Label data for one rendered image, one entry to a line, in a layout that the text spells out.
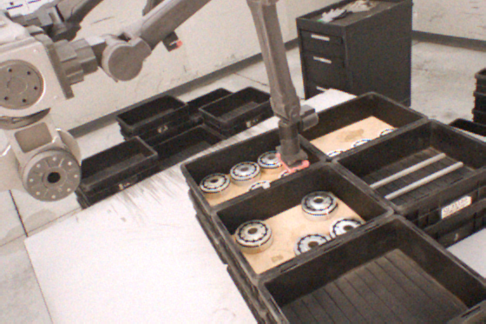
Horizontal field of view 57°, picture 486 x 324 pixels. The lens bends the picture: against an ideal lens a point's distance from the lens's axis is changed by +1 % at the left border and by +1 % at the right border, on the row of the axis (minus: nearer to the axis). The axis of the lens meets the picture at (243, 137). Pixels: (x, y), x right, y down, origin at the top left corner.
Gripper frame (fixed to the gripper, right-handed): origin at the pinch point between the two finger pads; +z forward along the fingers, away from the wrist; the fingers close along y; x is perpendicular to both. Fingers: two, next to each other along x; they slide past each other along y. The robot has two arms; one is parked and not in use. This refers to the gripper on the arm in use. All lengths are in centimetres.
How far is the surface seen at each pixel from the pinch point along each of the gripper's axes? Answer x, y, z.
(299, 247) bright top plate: 12.1, -28.9, 1.5
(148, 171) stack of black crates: 44, 94, 36
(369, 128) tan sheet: -38.6, 17.3, 3.7
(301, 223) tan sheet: 6.4, -17.4, 4.4
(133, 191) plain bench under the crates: 52, 50, 17
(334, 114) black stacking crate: -28.1, 23.6, -3.4
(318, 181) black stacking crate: -4.4, -8.6, -1.2
